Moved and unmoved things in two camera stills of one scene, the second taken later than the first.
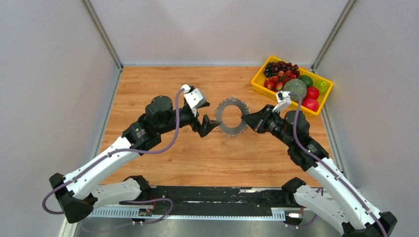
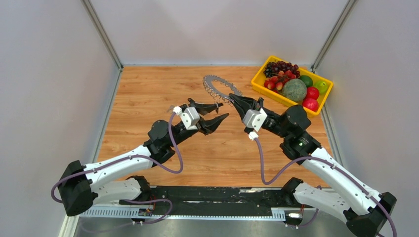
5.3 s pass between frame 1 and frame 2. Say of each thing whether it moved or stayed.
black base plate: stayed
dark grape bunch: stayed
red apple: stayed
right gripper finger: moved
